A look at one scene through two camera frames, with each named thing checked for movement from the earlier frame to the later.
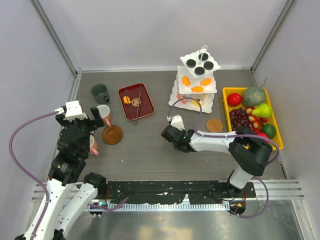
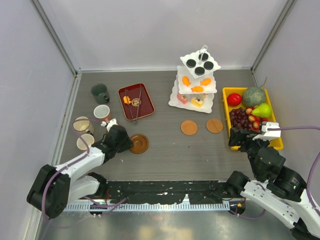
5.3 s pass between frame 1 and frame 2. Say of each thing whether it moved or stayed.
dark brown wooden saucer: moved
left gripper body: moved
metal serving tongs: stayed
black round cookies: stayed
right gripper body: moved
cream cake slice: stayed
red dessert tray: stayed
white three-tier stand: stayed
